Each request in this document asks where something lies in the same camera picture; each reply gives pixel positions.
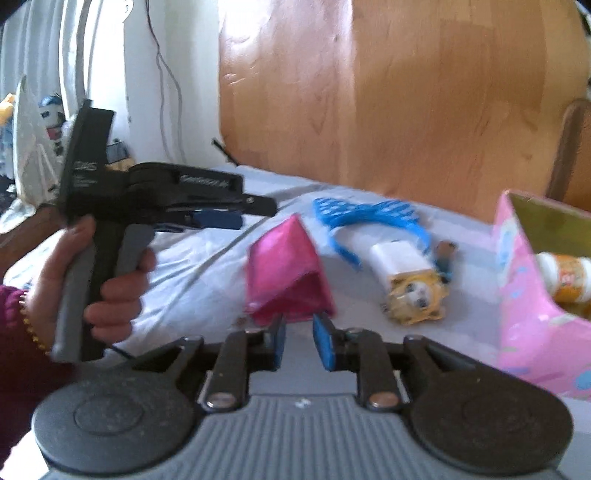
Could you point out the person's left hand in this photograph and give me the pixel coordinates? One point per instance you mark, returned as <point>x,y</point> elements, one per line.
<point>111,286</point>

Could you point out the blue white plush toy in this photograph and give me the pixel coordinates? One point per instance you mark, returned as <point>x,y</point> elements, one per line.
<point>53,122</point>

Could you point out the blue polka dot headband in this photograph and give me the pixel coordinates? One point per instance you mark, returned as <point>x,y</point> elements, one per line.
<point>364,217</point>

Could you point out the white charger block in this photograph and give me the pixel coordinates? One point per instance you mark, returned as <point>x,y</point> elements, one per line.
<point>397,263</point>

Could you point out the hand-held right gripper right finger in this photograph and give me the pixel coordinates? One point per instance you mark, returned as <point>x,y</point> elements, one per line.
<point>324,344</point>

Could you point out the pink triangular pouch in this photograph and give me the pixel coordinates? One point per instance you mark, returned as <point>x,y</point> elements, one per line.
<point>288,272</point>

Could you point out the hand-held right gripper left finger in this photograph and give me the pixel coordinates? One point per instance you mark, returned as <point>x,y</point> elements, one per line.
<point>277,342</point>

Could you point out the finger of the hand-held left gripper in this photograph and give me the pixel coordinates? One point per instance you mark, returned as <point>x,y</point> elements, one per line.
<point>244,203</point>
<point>217,218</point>

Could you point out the pink cardboard box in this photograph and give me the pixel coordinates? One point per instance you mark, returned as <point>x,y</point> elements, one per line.
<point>531,332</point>

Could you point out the white bed sheet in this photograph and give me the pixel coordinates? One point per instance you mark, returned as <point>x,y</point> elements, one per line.
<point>207,258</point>

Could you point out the white orange small bottle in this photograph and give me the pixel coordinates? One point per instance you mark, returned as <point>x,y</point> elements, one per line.
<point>565,277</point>

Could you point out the wooden headboard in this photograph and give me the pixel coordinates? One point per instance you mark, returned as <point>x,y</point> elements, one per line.
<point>392,101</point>

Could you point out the wooden chair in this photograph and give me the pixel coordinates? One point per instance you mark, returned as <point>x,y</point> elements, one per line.
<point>570,152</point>

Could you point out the maroon sleeved left forearm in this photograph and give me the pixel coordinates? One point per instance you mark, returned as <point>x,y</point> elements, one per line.
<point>21,369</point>

